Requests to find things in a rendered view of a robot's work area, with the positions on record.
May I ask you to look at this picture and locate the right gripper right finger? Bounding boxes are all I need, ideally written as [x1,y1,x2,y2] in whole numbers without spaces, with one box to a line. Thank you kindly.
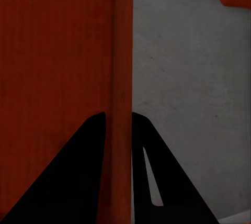
[132,112,220,224]

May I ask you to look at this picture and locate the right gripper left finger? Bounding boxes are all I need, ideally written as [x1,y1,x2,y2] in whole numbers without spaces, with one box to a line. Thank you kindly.
[0,112,106,224]

